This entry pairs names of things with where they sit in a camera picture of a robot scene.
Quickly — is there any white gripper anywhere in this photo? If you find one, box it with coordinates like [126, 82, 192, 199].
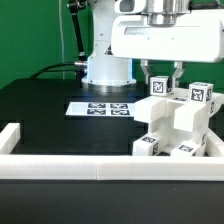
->
[111, 0, 224, 90]

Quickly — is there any white tagged cube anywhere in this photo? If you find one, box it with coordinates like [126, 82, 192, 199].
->
[150, 76, 172, 96]
[189, 82, 213, 104]

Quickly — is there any white chair back frame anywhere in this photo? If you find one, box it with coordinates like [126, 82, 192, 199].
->
[134, 88, 224, 132]

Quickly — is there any white chair seat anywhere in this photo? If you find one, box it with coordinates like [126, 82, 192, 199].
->
[148, 87, 214, 157]

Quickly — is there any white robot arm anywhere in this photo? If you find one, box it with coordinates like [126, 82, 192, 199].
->
[83, 0, 224, 91]

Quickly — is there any white marker sheet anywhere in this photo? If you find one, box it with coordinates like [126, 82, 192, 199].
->
[66, 102, 135, 117]

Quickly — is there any white U-shaped fence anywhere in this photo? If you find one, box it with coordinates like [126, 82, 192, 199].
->
[0, 123, 224, 181]

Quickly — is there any black cable bundle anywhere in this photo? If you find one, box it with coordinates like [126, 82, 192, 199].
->
[29, 60, 88, 80]

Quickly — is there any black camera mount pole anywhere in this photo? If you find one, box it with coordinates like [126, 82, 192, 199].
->
[67, 0, 89, 61]

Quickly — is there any white hanging cable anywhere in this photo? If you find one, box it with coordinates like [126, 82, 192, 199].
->
[58, 0, 66, 80]

